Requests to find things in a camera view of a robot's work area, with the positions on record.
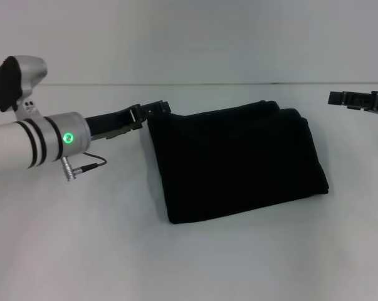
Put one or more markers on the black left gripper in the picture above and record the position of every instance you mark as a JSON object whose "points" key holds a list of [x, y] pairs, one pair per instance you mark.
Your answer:
{"points": [[110, 123]]}

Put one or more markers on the black shirt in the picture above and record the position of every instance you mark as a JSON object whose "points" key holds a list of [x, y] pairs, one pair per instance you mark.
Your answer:
{"points": [[239, 163]]}

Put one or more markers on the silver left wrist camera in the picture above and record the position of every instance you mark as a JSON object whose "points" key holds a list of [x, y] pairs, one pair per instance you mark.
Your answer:
{"points": [[16, 81]]}

